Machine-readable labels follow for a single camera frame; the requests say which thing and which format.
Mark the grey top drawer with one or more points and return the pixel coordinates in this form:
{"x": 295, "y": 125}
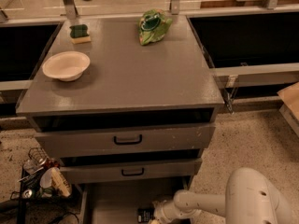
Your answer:
{"x": 83, "y": 143}

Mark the white paper bowl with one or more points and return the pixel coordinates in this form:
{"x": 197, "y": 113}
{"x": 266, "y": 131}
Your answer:
{"x": 66, "y": 66}

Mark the grey open bottom drawer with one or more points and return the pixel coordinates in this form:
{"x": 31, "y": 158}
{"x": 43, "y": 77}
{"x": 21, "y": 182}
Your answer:
{"x": 122, "y": 202}

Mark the grey drawer cabinet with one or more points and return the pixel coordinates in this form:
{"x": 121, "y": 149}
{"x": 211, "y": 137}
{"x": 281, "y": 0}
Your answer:
{"x": 128, "y": 85}

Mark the white cup in rack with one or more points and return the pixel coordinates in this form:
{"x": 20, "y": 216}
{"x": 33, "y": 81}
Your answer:
{"x": 46, "y": 180}

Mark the brown cardboard box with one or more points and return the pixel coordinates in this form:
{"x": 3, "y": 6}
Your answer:
{"x": 290, "y": 98}

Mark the green yellow sponge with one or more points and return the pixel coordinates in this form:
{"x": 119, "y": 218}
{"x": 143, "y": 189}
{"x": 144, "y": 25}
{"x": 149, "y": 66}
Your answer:
{"x": 79, "y": 34}

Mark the green chip bag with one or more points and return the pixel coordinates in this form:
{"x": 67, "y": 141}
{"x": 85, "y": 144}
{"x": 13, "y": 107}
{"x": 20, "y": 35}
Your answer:
{"x": 153, "y": 26}

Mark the grey middle drawer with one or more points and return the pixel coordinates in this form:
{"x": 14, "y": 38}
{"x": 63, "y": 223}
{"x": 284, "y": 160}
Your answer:
{"x": 131, "y": 171}

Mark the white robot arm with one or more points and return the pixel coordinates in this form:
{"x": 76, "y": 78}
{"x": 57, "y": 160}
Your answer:
{"x": 250, "y": 198}

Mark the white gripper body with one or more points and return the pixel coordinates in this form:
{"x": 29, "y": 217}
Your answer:
{"x": 163, "y": 211}

